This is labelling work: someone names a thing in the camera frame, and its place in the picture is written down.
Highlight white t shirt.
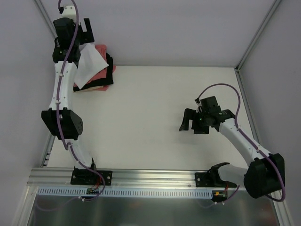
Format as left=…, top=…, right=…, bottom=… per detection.
left=74, top=43, right=109, bottom=89

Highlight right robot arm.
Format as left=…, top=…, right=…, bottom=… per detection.
left=179, top=96, right=285, bottom=202

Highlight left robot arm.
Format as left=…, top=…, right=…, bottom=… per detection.
left=41, top=17, right=98, bottom=184

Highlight top pink folded shirt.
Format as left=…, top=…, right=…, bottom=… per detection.
left=87, top=45, right=108, bottom=84

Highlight beige folded shirt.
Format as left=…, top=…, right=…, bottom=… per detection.
left=73, top=86, right=104, bottom=93

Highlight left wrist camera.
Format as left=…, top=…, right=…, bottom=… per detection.
left=58, top=5, right=77, bottom=20

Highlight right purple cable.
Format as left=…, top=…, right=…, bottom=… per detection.
left=194, top=82, right=286, bottom=201

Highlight purple cable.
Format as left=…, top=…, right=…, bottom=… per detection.
left=55, top=0, right=105, bottom=186
left=194, top=82, right=286, bottom=201

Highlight right side frame rail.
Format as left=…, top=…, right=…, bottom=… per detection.
left=234, top=68, right=260, bottom=143

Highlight frame rail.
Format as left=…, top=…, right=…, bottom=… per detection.
left=40, top=134, right=55, bottom=168
left=234, top=68, right=260, bottom=143

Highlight left frame post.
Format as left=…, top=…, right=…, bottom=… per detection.
left=33, top=0, right=56, bottom=38

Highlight frame post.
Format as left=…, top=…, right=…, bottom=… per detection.
left=33, top=0, right=56, bottom=38
left=235, top=0, right=282, bottom=72

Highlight right frame post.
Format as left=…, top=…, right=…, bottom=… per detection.
left=235, top=0, right=282, bottom=72

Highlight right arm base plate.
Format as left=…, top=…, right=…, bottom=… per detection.
left=194, top=171, right=237, bottom=188

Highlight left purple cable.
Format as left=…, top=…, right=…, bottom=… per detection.
left=55, top=0, right=105, bottom=186

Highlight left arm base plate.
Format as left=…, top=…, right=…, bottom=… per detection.
left=70, top=168, right=113, bottom=186

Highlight left side frame rail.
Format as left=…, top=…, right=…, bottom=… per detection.
left=40, top=134, right=55, bottom=168

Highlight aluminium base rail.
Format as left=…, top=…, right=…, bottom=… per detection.
left=26, top=166, right=282, bottom=189

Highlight white slotted cable duct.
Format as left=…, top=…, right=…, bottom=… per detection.
left=37, top=186, right=213, bottom=199

